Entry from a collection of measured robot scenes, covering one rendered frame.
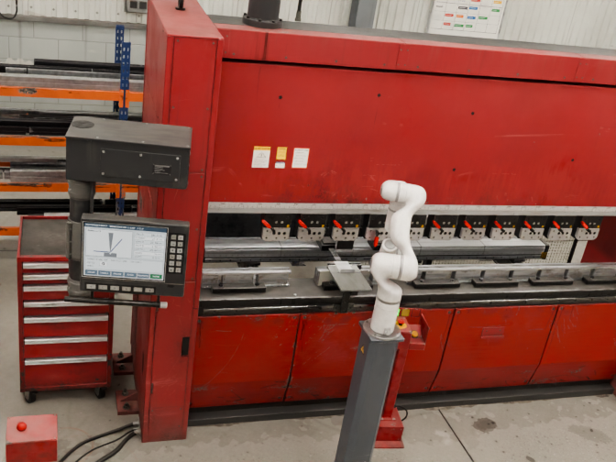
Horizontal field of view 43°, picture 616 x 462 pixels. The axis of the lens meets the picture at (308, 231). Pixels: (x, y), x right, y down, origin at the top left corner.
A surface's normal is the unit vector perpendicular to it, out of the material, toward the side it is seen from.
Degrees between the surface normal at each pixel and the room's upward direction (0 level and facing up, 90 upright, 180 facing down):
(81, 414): 0
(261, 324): 90
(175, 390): 90
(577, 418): 0
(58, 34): 90
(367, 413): 90
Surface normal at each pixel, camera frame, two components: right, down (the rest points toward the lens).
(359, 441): 0.29, 0.47
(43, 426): 0.14, -0.89
